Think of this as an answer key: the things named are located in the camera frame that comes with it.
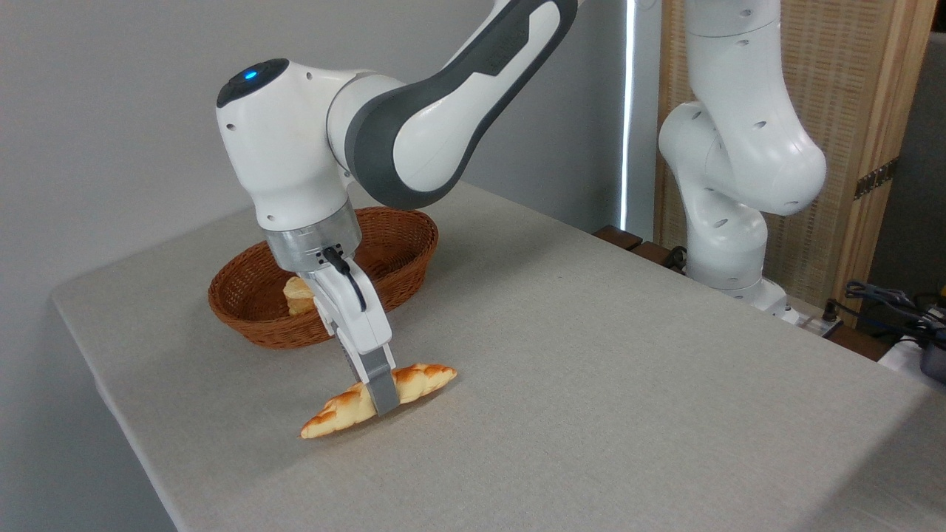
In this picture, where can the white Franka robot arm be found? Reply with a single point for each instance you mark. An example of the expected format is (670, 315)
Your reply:
(288, 148)

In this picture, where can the rattan and wood folding screen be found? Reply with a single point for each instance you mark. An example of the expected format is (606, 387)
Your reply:
(850, 111)

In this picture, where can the small pale bread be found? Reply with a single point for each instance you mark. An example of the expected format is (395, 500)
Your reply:
(298, 295)

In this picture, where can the brown wicker basket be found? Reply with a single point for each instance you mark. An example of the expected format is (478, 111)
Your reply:
(399, 244)

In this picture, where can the long braided bread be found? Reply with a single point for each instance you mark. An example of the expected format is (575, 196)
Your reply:
(425, 380)

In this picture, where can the dark grey round container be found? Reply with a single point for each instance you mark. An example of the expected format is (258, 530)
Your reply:
(935, 363)

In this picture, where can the bright vertical light strip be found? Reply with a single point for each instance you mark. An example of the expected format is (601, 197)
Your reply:
(627, 111)

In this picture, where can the white box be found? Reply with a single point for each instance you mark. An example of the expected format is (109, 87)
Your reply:
(898, 358)

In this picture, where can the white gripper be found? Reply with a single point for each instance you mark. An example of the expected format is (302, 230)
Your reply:
(355, 310)

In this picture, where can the metal screen hinge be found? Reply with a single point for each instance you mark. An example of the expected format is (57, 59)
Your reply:
(876, 179)

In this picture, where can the grey tablecloth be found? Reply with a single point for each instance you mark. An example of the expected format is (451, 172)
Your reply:
(591, 369)

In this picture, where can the black plug on robot base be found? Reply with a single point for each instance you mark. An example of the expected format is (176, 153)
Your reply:
(832, 312)

